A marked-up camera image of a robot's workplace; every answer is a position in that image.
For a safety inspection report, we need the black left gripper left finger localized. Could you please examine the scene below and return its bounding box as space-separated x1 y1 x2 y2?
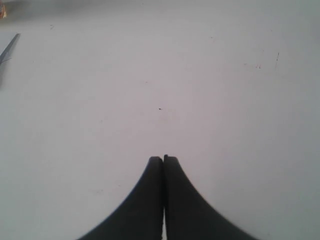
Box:
80 156 164 240

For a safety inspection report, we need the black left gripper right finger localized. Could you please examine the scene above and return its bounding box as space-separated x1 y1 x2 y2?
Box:
163 155 254 240

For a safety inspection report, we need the white paper sheet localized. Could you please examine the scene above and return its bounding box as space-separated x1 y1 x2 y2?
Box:
0 33 21 64

